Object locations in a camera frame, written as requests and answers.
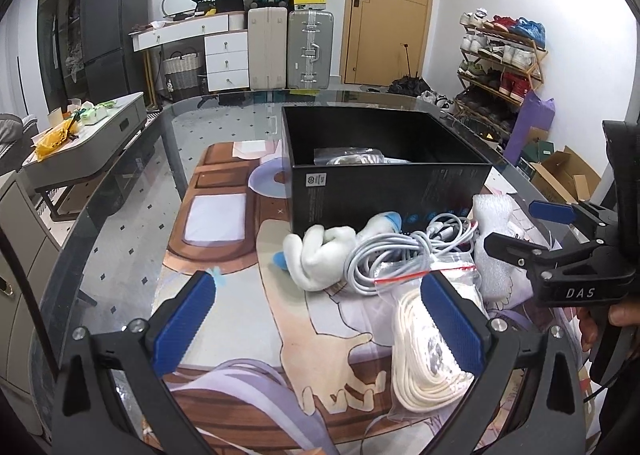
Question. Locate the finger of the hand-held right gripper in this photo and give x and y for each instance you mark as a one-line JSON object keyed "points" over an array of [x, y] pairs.
{"points": [[550, 210], [510, 247]]}

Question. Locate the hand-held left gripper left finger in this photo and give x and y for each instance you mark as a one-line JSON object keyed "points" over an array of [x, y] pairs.
{"points": [[185, 320]]}

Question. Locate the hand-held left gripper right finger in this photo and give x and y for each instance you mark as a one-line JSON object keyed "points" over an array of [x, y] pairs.
{"points": [[452, 325]]}

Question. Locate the black cardboard box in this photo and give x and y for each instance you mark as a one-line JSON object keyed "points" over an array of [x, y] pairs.
{"points": [[400, 185]]}

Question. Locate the white plush toy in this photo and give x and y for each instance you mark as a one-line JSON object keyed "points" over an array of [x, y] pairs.
{"points": [[320, 255]]}

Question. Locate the person's right hand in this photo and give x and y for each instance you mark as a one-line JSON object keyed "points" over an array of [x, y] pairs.
{"points": [[586, 330]]}

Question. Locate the white foam sheet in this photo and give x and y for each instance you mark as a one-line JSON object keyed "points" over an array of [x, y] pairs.
{"points": [[495, 255]]}

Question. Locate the open cardboard box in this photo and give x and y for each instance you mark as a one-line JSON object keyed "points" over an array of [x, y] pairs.
{"points": [[560, 175]]}

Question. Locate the green box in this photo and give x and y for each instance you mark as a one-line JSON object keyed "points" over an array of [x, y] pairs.
{"points": [[540, 147]]}

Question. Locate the printed cartoon desk mat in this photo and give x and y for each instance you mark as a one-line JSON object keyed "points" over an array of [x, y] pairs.
{"points": [[260, 335]]}

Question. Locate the purple bag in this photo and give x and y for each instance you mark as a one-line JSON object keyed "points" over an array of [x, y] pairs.
{"points": [[530, 125]]}

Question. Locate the wooden shoe rack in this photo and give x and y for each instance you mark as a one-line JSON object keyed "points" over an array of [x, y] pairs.
{"points": [[537, 62]]}

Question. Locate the rows of shoes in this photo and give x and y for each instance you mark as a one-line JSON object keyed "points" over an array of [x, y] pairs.
{"points": [[505, 52]]}

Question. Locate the clear plastic bag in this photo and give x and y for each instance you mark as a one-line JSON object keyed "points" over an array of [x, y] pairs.
{"points": [[350, 156]]}

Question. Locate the black umbrella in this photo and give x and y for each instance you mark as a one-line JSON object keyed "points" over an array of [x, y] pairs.
{"points": [[407, 82]]}

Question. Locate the grey coffee table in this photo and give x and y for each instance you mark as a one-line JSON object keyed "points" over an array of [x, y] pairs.
{"points": [[100, 140]]}

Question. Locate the yellow plastic bag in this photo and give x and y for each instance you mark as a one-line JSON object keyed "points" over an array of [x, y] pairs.
{"points": [[52, 140]]}

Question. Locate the green and white packets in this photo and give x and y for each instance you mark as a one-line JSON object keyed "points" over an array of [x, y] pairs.
{"points": [[95, 112]]}

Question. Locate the wooden door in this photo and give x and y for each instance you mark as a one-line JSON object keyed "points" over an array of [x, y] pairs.
{"points": [[390, 25]]}

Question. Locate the grey sofa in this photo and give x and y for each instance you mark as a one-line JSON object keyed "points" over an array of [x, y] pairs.
{"points": [[15, 140]]}

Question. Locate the wicker basket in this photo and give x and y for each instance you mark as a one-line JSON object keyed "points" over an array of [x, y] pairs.
{"points": [[182, 70]]}

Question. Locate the white dresser with drawers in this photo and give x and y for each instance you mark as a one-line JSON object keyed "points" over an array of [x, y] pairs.
{"points": [[225, 55]]}

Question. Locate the silver suitcase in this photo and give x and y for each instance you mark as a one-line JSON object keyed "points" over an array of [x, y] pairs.
{"points": [[310, 50]]}

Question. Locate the beige suitcase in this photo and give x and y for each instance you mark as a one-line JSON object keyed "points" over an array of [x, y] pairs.
{"points": [[267, 50]]}

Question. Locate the dark grey fridge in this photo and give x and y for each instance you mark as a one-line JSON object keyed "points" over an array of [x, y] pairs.
{"points": [[112, 35]]}

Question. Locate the dark glass cabinet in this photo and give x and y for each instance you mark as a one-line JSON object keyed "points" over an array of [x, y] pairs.
{"points": [[57, 35]]}

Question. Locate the black bag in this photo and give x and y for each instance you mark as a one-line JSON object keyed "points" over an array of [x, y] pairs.
{"points": [[232, 2]]}

